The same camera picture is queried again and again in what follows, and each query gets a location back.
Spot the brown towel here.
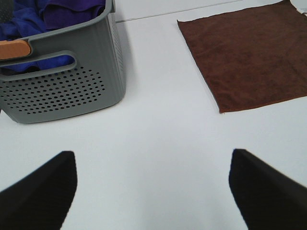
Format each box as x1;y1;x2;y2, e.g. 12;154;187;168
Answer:
177;0;307;113

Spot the purple towel in basket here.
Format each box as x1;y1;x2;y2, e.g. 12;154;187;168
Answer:
40;0;106;30

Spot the wooden basket handle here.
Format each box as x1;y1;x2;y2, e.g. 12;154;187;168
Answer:
0;40;31;60

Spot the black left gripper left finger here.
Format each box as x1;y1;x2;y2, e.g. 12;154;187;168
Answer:
0;151;77;230

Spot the blue towel in basket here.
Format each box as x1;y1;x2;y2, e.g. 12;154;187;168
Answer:
0;6;74;76

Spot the grey perforated plastic basket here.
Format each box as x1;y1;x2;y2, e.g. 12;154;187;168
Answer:
0;0;126;124

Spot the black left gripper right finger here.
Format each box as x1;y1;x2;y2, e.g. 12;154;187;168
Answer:
228;149;307;230

